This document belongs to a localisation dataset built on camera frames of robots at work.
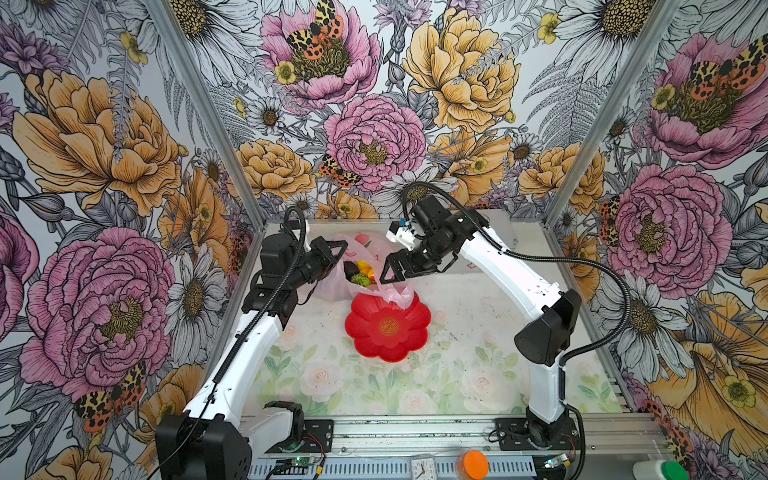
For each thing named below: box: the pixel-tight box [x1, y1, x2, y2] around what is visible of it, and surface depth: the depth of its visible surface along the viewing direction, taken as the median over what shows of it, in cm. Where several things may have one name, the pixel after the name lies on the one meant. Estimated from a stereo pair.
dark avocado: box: [343, 261, 360, 281], surface depth 102 cm
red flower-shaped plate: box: [344, 292, 432, 363], surface depth 94 cm
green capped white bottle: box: [632, 460, 689, 480], surface depth 65 cm
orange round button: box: [456, 450, 489, 480], surface depth 64 cm
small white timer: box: [410, 453, 438, 480], surface depth 70 cm
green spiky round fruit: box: [351, 273, 371, 287], surface depth 99 cm
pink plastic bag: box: [303, 233, 416, 308], surface depth 86 cm
